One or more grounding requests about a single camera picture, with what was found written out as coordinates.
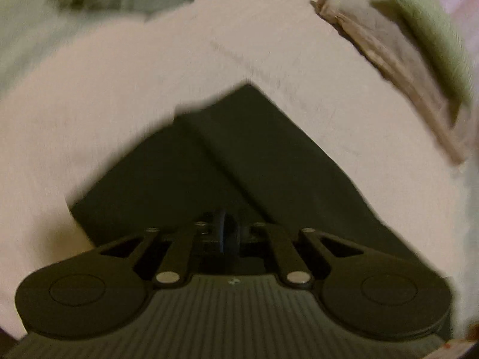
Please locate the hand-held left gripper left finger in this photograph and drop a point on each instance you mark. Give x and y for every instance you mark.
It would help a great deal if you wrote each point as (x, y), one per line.
(176, 254)

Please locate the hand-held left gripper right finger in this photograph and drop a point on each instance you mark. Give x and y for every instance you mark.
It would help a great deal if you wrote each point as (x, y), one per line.
(290, 258)

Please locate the black pants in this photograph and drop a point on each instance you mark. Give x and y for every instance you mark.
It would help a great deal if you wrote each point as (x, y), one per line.
(262, 149)

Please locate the folded pink blanket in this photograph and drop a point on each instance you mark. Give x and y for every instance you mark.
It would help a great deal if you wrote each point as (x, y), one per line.
(374, 26)

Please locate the light green folded cloth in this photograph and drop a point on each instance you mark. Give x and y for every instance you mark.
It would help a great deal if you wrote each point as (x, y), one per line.
(438, 37)

